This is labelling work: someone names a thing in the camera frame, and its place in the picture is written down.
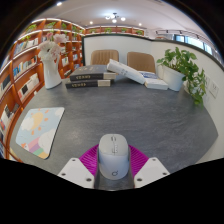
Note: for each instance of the thick dark blue book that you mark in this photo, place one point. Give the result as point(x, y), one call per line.
point(86, 84)
point(90, 71)

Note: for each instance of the pink and white flower bouquet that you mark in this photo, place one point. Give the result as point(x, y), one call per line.
point(50, 46)

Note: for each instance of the white computer mouse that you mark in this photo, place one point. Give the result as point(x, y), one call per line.
point(113, 160)

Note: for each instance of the tan upholstered chair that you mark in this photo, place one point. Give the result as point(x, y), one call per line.
point(104, 56)
point(141, 60)

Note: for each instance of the orange bookshelf unit with books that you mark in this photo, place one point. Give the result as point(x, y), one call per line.
point(20, 76)

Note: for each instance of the ceiling lights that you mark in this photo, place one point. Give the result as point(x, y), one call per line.
point(114, 17)

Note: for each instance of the white leaning book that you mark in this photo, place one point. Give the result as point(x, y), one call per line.
point(125, 70)

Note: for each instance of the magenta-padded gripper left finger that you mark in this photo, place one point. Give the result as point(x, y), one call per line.
point(76, 171)

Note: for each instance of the white wall socket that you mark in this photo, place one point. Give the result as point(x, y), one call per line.
point(213, 88)

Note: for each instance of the orange wall shelf with plants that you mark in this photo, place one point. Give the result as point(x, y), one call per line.
point(113, 30)

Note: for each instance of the pastel cloud print mouse pad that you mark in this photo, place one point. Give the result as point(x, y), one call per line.
point(38, 131)

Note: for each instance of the dark framed window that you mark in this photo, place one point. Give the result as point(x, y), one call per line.
point(195, 42)

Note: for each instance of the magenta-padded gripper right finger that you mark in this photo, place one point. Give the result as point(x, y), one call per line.
point(151, 170)

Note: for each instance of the white book with blue cover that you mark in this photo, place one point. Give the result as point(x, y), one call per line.
point(156, 83)

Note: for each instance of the green plant in white pot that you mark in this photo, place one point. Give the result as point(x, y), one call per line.
point(173, 78)

